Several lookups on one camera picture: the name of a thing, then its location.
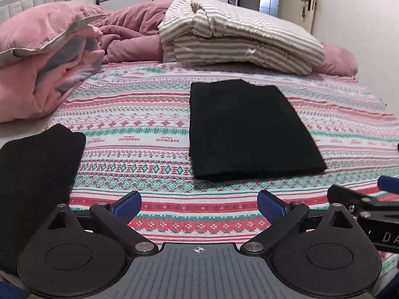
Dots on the pink pillow with grey piping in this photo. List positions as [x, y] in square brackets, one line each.
[37, 28]

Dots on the grey quilted pillow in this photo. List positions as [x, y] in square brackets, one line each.
[28, 3]

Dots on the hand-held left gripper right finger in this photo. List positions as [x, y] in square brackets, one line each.
[271, 207]

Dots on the black folded cloth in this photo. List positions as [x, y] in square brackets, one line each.
[34, 177]

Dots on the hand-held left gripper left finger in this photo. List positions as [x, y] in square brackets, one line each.
[127, 205]

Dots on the dark blue clothing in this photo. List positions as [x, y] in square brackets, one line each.
[12, 291]

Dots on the patterned bedsheet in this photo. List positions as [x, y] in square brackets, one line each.
[140, 162]

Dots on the striped folded duvet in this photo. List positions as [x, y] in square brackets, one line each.
[237, 34]

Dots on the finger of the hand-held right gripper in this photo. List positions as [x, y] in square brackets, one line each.
[349, 197]
[388, 183]

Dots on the pink comforter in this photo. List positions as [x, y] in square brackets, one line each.
[40, 84]

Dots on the mauve pillow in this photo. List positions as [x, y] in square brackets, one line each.
[338, 59]

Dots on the mauve blanket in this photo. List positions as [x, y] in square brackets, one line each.
[131, 37]

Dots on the black pants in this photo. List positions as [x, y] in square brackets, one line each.
[246, 124]

